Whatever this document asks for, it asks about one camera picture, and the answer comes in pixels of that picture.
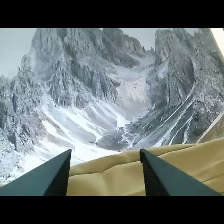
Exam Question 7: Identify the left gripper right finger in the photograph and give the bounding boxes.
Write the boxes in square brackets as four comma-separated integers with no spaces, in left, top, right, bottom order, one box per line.
[139,148,222,197]

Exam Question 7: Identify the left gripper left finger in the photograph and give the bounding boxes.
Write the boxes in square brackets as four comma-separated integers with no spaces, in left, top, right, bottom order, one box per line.
[0,148,73,197]

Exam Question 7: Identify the olive green pants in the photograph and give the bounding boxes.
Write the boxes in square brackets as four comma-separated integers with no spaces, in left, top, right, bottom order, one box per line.
[65,112,224,197]

